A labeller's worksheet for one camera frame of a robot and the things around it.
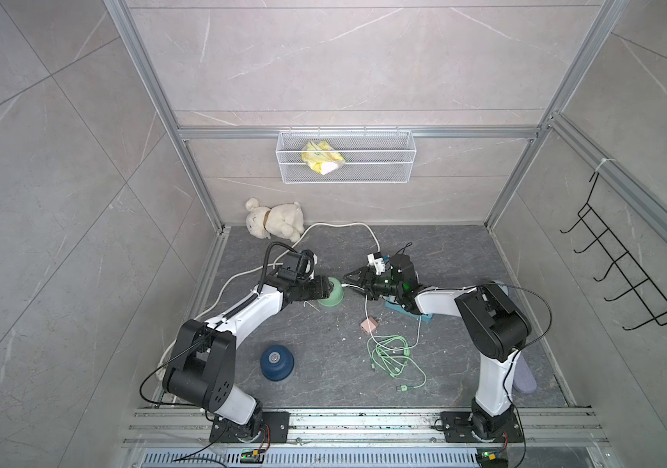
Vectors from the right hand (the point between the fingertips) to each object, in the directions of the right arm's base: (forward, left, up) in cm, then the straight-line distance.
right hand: (347, 282), depth 89 cm
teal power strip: (-9, -12, +2) cm, 15 cm away
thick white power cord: (+12, +32, -8) cm, 35 cm away
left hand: (-1, +6, 0) cm, 6 cm away
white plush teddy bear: (+30, +24, -2) cm, 38 cm away
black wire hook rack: (-16, -63, +20) cm, 68 cm away
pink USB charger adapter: (-12, -6, -5) cm, 14 cm away
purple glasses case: (-27, -48, -8) cm, 56 cm away
